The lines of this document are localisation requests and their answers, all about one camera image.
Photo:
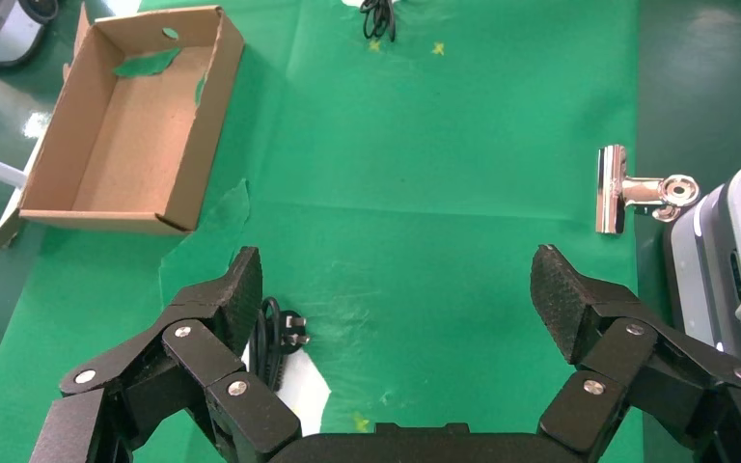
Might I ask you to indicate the open brown cardboard box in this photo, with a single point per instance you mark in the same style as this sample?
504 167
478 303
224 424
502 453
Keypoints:
134 147

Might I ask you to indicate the silver bulldog clip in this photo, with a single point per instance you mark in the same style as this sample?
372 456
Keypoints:
610 192

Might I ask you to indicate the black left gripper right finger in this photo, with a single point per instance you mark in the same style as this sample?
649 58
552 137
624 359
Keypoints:
575 307

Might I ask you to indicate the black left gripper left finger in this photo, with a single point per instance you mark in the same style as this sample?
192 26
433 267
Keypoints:
217 307

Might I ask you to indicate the green tablecloth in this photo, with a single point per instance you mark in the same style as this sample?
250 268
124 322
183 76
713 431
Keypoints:
409 160

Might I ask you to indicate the grey robot body housing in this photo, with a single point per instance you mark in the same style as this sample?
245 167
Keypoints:
703 268

